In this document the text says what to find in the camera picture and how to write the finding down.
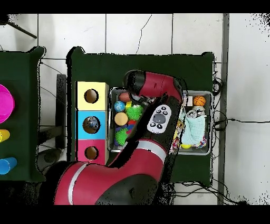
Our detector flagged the wooden box with three holes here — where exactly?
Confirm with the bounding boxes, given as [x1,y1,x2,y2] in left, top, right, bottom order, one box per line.
[75,81,110,166]

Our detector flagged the green spiky ball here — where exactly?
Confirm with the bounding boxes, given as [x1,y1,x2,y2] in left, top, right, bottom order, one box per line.
[114,128,130,146]

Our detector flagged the dark grey round base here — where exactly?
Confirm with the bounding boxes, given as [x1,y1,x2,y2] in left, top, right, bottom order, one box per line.
[37,147,62,169]

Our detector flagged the black cable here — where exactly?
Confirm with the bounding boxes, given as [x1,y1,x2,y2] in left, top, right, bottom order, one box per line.
[213,118,270,130]

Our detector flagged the black tripod leg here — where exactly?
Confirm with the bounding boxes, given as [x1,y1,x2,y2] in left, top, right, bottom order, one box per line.
[0,14,37,39]

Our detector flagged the pink bowl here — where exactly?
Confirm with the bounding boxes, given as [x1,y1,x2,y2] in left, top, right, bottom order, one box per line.
[0,83,15,124]

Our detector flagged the brown toy football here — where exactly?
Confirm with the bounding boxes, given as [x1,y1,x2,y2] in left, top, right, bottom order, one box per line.
[118,92,132,103]

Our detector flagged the yellow cup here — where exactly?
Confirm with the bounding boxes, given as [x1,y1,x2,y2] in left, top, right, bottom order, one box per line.
[0,129,11,143]

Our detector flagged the orange mini basketball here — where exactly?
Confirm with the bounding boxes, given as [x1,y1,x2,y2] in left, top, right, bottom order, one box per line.
[192,95,206,107]

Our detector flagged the mint green cloth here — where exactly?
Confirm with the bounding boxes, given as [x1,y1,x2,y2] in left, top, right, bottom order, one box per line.
[179,108,206,145]

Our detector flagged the blue globe ball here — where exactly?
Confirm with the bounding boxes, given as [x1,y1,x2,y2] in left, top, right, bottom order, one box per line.
[113,100,126,113]

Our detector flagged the blue cup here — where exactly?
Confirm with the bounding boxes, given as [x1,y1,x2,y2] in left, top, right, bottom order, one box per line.
[0,156,18,175]

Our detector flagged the clear mesh bin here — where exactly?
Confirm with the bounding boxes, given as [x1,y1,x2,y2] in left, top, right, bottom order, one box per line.
[108,87,213,156]

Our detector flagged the orange sponge disc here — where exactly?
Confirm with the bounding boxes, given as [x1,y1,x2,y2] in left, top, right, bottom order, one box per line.
[114,111,129,126]

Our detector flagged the dark green table cloth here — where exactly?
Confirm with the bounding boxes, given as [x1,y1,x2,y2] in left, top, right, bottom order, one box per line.
[0,46,48,183]
[66,46,215,188]

